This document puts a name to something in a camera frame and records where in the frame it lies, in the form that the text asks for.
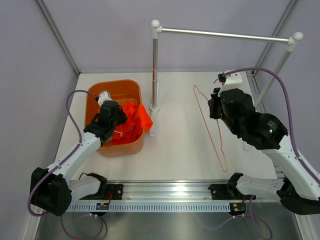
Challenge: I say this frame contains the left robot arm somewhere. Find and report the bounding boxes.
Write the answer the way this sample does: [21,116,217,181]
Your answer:
[28,100,127,217]

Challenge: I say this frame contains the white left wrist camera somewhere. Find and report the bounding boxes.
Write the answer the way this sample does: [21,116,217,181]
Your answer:
[97,90,112,107]

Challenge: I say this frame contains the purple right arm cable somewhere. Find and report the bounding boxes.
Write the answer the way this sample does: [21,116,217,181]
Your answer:
[223,67,320,185]

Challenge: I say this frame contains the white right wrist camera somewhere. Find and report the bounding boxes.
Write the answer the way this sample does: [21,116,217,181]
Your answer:
[218,73,243,97]

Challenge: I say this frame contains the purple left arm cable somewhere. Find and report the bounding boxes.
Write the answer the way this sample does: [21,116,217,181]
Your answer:
[26,89,104,216]

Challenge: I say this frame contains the white slotted cable duct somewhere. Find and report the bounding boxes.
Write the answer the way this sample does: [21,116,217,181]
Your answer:
[67,201,247,213]

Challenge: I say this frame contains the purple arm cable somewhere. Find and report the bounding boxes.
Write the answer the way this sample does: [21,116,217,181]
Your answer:
[223,67,320,185]
[26,89,104,216]

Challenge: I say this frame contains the orange shorts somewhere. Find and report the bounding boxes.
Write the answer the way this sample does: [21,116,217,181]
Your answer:
[111,101,153,146]

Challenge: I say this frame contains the metal clothes rack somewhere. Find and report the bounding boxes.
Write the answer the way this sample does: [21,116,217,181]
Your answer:
[150,19,304,121]

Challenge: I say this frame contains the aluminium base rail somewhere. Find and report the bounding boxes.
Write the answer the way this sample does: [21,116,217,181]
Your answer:
[107,181,230,201]

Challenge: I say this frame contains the orange plastic basket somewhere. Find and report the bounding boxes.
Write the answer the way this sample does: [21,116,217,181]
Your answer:
[84,79,146,157]

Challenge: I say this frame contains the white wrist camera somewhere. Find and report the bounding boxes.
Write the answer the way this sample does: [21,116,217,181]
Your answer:
[218,73,243,97]
[97,90,112,107]

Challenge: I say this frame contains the pink wire hanger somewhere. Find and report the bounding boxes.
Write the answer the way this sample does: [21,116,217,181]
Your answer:
[193,84,228,173]

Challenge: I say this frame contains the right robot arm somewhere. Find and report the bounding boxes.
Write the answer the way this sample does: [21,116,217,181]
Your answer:
[208,87,320,215]

